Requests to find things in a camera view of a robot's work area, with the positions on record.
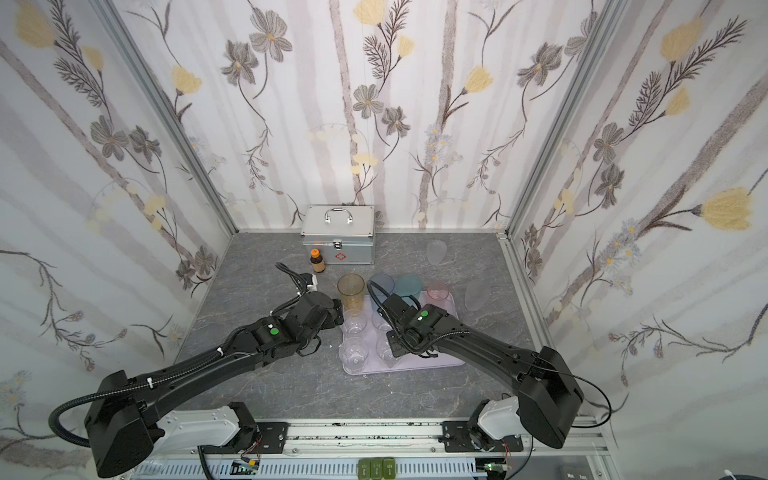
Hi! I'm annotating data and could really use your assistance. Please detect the brown bottle orange cap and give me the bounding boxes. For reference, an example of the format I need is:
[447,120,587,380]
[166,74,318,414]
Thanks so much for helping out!
[310,249,326,273]

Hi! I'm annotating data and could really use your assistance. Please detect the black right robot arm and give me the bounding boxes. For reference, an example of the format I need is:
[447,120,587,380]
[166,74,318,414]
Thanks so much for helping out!
[367,281,586,452]

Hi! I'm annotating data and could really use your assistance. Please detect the silver metal first-aid case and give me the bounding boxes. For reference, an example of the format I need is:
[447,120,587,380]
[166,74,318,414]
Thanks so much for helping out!
[300,205,376,265]

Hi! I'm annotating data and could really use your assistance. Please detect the clear tumbler glass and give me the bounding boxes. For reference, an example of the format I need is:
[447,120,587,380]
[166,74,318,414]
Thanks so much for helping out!
[371,312,392,332]
[341,310,368,336]

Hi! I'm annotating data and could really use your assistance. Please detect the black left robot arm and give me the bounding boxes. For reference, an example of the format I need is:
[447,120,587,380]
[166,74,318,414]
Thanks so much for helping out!
[48,263,343,478]

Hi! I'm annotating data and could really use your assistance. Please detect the blue plastic cup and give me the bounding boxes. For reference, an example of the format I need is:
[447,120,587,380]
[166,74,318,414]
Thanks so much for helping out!
[367,273,395,309]

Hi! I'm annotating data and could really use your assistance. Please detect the lilac plastic tray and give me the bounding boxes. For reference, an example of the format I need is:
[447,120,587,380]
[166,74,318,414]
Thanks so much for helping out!
[339,289,466,377]

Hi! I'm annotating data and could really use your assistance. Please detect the amber drinking glass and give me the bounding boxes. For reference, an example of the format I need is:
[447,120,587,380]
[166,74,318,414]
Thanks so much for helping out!
[337,273,366,315]

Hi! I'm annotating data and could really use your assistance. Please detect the green terminal block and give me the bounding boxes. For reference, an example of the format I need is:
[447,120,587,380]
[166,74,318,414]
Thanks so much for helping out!
[357,457,397,480]

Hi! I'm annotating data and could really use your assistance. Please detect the pink drinking glass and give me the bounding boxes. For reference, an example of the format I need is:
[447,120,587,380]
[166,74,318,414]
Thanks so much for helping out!
[426,281,450,309]

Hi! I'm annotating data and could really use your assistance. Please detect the frosted clear glass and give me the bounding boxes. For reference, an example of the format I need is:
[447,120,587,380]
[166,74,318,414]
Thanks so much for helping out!
[426,240,448,266]
[464,278,492,312]

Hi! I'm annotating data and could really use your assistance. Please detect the teal plastic cup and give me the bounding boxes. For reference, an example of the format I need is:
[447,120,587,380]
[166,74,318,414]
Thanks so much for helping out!
[394,274,423,299]

